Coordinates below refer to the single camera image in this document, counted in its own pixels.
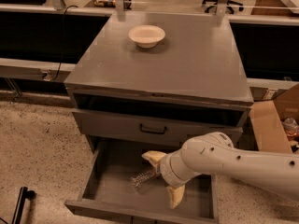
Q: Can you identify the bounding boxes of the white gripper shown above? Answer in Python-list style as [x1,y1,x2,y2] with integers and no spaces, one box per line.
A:
[141,150,200,209]

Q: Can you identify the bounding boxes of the clear plastic water bottle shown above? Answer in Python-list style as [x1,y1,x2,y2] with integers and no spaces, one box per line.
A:
[130,168,160,190]

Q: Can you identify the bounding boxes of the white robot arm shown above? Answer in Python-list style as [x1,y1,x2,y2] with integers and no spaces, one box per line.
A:
[142,132,299,209]

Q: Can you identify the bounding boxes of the open grey lower drawer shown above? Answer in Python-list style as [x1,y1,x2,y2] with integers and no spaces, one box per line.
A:
[65,140,218,224]

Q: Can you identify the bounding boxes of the grey upper drawer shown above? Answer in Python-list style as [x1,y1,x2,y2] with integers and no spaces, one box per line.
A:
[72,108,243,150]

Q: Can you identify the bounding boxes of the grey drawer cabinet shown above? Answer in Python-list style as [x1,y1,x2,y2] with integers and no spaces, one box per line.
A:
[64,10,255,173]

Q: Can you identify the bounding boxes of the plastic bottle in box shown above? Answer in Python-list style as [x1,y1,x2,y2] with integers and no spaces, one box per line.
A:
[282,118,299,140]

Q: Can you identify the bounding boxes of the cardboard box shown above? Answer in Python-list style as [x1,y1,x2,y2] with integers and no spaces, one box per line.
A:
[249,84,299,154]

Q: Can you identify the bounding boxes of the white bowl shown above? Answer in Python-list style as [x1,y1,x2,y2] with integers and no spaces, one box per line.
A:
[128,25,165,49]

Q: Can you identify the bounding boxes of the black stand bottom left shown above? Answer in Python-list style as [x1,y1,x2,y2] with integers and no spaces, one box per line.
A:
[11,187,36,224]

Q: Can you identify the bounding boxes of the black office chair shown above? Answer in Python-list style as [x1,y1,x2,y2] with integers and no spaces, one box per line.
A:
[202,0,244,14]

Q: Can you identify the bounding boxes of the wooden desk top right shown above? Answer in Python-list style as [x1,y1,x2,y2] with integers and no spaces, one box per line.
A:
[251,0,299,17]

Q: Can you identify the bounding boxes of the black drawer handle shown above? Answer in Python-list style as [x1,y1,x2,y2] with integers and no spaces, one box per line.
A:
[139,123,167,135]

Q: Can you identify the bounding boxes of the black cable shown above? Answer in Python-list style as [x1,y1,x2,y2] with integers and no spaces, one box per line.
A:
[50,5,79,82]

